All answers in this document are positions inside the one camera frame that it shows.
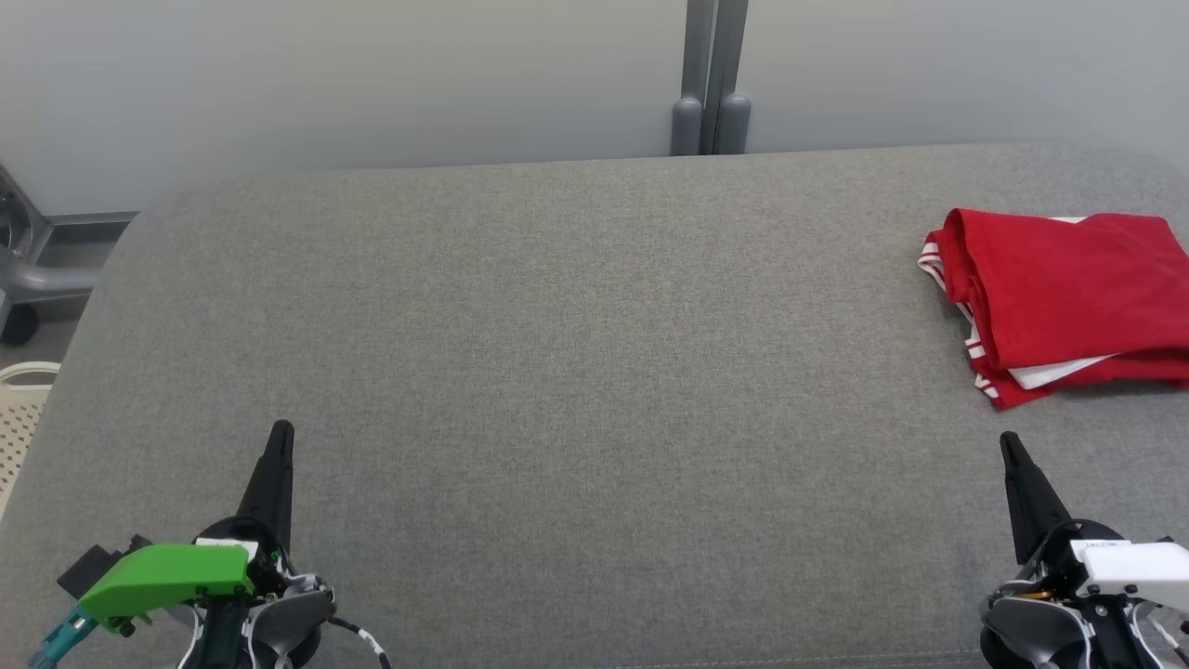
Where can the red jersey with white sleeves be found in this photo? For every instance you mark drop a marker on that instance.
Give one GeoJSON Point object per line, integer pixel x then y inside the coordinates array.
{"type": "Point", "coordinates": [1068, 288]}

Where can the cream perforated laundry basket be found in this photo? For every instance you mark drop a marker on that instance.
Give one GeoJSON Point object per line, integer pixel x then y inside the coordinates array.
{"type": "Point", "coordinates": [19, 427]}

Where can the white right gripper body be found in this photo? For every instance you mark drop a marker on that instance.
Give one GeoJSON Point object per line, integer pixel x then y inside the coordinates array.
{"type": "Point", "coordinates": [1143, 567]}

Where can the grey partition post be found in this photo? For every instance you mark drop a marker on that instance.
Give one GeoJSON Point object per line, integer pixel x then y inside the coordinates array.
{"type": "Point", "coordinates": [734, 121]}
{"type": "Point", "coordinates": [685, 125]}

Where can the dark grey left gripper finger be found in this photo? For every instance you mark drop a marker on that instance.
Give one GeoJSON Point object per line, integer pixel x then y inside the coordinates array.
{"type": "Point", "coordinates": [271, 483]}

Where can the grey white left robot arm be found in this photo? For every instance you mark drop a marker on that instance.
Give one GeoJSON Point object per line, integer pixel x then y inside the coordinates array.
{"type": "Point", "coordinates": [288, 618]}

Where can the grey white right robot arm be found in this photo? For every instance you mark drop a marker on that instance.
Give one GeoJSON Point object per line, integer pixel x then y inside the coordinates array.
{"type": "Point", "coordinates": [1031, 623]}

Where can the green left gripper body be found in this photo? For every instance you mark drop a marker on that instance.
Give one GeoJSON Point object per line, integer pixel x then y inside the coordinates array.
{"type": "Point", "coordinates": [167, 571]}

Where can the grey wheeled metal stand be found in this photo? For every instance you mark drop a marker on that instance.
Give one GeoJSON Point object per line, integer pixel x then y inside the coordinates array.
{"type": "Point", "coordinates": [46, 279]}

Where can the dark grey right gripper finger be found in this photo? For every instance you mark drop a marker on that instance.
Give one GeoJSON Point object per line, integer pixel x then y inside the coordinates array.
{"type": "Point", "coordinates": [1031, 506]}

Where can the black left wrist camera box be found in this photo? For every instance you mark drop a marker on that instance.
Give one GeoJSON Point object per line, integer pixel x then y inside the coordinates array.
{"type": "Point", "coordinates": [88, 569]}

